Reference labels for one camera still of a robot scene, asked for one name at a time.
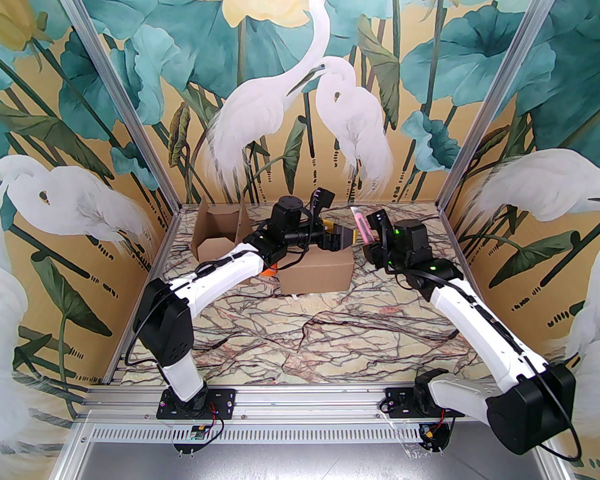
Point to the pink utility knife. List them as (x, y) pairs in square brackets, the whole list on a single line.
[(362, 225)]

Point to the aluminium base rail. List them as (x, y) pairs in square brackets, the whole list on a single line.
[(305, 403)]

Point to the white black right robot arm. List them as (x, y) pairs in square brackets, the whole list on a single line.
[(480, 323)]

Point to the small cardboard box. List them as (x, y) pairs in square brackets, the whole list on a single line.
[(220, 220)]

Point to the pink orange plush toy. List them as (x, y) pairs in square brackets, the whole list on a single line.
[(271, 270)]

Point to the long cardboard box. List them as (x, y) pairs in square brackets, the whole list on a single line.
[(320, 273)]

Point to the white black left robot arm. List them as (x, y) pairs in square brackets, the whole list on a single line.
[(220, 278)]

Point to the aluminium corner post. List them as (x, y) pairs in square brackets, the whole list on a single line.
[(505, 93), (115, 93)]

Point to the grey metal panel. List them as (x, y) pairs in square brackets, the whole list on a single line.
[(305, 463)]

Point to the clear plastic strip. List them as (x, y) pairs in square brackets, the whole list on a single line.
[(397, 433)]

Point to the slotted metal strip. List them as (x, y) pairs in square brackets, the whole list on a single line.
[(305, 434)]

